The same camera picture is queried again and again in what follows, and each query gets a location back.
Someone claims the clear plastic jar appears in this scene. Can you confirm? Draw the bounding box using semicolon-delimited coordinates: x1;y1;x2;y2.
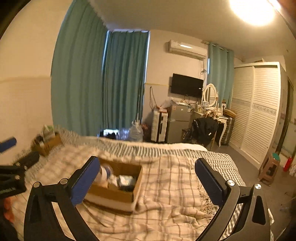
94;164;113;185

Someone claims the light blue tube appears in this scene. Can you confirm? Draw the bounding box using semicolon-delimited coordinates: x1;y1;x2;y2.
108;174;118;190

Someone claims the person's left hand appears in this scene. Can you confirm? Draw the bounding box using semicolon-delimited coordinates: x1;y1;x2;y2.
4;197;15;223

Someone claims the small brown cardboard box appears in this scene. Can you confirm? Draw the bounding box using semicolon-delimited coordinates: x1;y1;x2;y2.
31;125;63;157

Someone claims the large open cardboard box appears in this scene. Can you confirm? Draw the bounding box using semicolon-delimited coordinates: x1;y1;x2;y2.
84;159;143;213

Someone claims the black jacket on chair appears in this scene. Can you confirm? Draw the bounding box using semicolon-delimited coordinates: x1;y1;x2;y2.
192;118;219;147

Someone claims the teal window curtain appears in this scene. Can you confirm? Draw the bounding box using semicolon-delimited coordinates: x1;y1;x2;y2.
51;1;150;136

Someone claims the large clear water jug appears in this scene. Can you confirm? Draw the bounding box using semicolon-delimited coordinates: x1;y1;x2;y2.
128;120;144;142

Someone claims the grey mini fridge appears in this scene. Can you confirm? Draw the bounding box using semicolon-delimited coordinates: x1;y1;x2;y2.
166;104;191;144

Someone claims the white louvered wardrobe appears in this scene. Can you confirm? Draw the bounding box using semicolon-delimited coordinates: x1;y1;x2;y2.
230;62;288;168

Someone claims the white oval vanity mirror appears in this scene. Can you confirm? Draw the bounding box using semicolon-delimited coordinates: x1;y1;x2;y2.
202;83;218;108

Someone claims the white suitcase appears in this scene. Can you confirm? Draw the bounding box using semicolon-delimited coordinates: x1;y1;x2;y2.
151;109;168;143

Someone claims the teal corner curtain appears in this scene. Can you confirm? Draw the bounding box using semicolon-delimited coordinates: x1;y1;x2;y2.
207;42;234;106

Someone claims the white air conditioner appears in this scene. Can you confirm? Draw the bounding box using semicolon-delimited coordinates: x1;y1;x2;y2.
169;40;207;60

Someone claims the round ceiling lamp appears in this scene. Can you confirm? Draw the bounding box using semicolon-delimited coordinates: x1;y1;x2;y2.
229;0;276;27

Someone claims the black wall television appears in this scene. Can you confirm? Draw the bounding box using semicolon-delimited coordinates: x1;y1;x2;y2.
171;73;204;98

